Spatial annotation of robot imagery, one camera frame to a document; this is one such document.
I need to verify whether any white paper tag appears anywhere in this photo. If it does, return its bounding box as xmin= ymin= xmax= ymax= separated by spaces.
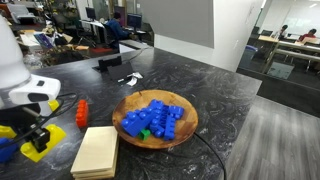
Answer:
xmin=125 ymin=71 xmax=144 ymax=87

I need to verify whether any grey office printer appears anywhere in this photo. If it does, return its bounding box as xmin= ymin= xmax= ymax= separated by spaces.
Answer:
xmin=5 ymin=2 xmax=36 ymax=25

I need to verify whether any black table cable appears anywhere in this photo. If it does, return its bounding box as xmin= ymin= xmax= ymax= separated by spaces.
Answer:
xmin=134 ymin=77 xmax=228 ymax=180

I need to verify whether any blue stacked toy block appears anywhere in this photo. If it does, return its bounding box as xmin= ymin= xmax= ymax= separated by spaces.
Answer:
xmin=0 ymin=137 xmax=19 ymax=164

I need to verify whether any blue waste bin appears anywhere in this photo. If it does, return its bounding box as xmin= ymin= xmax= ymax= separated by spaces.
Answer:
xmin=237 ymin=44 xmax=260 ymax=70

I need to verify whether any long light meeting table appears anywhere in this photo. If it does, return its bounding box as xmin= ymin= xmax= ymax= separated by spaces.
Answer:
xmin=257 ymin=34 xmax=320 ymax=74

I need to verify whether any person in red shirt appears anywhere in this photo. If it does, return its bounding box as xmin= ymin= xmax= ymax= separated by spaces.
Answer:
xmin=297 ymin=28 xmax=318 ymax=43

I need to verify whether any red toy block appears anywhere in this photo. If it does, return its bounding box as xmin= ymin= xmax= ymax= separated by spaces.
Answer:
xmin=75 ymin=99 xmax=90 ymax=129

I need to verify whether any small yellow toy block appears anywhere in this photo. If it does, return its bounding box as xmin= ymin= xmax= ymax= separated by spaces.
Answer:
xmin=47 ymin=99 xmax=61 ymax=113

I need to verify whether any large blue toy block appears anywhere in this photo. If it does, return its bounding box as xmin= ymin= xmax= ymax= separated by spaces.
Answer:
xmin=120 ymin=106 xmax=158 ymax=138

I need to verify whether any large yellow toy block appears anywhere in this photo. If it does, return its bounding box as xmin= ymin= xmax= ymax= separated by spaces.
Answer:
xmin=19 ymin=123 xmax=68 ymax=164

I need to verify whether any light wooden pallet object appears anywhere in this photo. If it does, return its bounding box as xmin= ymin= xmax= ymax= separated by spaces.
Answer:
xmin=69 ymin=125 xmax=120 ymax=180

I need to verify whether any black outlet box with tag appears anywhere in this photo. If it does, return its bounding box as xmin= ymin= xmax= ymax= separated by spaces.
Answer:
xmin=106 ymin=61 xmax=135 ymax=83

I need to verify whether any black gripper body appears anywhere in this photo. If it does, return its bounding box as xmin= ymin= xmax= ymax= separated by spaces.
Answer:
xmin=0 ymin=105 xmax=43 ymax=134

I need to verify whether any black computer monitor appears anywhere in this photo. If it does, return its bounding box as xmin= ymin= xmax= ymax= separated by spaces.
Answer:
xmin=126 ymin=13 xmax=143 ymax=30
xmin=85 ymin=6 xmax=97 ymax=22

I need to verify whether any round wooden bowl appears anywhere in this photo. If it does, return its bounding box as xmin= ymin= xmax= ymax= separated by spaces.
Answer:
xmin=111 ymin=88 xmax=200 ymax=150

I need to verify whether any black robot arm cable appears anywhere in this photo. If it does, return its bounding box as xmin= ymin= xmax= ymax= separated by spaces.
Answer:
xmin=0 ymin=92 xmax=78 ymax=151

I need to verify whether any person in blue shirt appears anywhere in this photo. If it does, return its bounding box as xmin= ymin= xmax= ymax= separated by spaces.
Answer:
xmin=105 ymin=11 xmax=132 ymax=42

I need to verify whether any small blue toy block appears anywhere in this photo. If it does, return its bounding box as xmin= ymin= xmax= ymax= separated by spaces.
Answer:
xmin=167 ymin=105 xmax=185 ymax=120
xmin=147 ymin=98 xmax=165 ymax=111

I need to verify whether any long blue toy block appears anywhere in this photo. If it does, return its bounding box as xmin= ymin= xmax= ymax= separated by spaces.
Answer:
xmin=149 ymin=113 xmax=166 ymax=139
xmin=162 ymin=114 xmax=177 ymax=142

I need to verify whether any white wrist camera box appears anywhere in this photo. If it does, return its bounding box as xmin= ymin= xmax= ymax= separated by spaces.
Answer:
xmin=7 ymin=73 xmax=62 ymax=117

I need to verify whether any small green block in bowl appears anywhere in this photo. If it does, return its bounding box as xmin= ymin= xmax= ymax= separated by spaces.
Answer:
xmin=138 ymin=128 xmax=152 ymax=141

